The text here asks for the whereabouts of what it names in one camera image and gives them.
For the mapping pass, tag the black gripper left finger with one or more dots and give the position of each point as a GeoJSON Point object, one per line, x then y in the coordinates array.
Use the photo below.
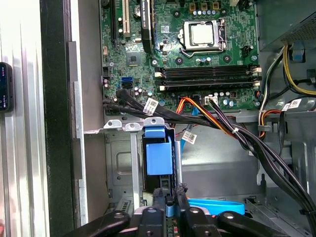
{"type": "Point", "coordinates": [151, 222]}

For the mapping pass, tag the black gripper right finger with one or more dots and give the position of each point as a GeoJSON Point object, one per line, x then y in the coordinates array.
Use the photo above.
{"type": "Point", "coordinates": [197, 224]}

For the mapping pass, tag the hard disk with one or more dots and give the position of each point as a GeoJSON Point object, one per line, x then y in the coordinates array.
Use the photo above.
{"type": "Point", "coordinates": [159, 158]}

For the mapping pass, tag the grey disk bay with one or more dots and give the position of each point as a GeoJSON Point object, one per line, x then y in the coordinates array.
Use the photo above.
{"type": "Point", "coordinates": [134, 168]}

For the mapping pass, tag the grey optical drive cage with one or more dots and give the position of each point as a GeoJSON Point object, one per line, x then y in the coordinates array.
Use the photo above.
{"type": "Point", "coordinates": [303, 148]}

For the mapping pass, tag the black open PC case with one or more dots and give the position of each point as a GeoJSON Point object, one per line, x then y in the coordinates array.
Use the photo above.
{"type": "Point", "coordinates": [56, 123]}

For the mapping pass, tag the black RAM slot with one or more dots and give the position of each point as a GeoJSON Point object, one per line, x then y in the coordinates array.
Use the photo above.
{"type": "Point", "coordinates": [209, 75]}
{"type": "Point", "coordinates": [209, 80]}
{"type": "Point", "coordinates": [209, 69]}

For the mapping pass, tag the blue data port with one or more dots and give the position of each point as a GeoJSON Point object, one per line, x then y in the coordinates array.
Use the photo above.
{"type": "Point", "coordinates": [127, 79]}

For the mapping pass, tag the black chipset chip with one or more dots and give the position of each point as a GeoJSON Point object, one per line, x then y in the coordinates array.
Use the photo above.
{"type": "Point", "coordinates": [133, 59]}

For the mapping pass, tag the metal socket cover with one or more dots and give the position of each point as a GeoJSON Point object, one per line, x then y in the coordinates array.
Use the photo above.
{"type": "Point", "coordinates": [186, 37]}

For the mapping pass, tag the black CPU socket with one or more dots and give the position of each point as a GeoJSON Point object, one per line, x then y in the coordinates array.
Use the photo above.
{"type": "Point", "coordinates": [181, 35]}

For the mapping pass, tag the silver CPU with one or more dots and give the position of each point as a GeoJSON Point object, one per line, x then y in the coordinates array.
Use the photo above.
{"type": "Point", "coordinates": [201, 34]}

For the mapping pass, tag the green motherboard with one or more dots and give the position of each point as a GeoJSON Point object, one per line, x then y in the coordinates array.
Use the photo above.
{"type": "Point", "coordinates": [234, 37]}

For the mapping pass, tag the black graphics card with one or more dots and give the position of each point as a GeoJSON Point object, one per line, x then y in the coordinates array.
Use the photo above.
{"type": "Point", "coordinates": [146, 24]}

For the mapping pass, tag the blue plastic clip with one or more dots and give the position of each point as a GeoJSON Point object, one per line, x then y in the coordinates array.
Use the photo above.
{"type": "Point", "coordinates": [298, 53]}

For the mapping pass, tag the small black screen device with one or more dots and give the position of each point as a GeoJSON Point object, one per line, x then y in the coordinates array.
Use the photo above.
{"type": "Point", "coordinates": [6, 86]}

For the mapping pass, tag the black expansion slot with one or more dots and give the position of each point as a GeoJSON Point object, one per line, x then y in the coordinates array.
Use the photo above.
{"type": "Point", "coordinates": [114, 24]}

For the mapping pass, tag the white expansion slot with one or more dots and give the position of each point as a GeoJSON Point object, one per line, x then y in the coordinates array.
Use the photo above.
{"type": "Point", "coordinates": [126, 19]}

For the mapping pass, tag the grey power supply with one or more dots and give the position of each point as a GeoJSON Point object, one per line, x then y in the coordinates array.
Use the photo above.
{"type": "Point", "coordinates": [284, 19]}

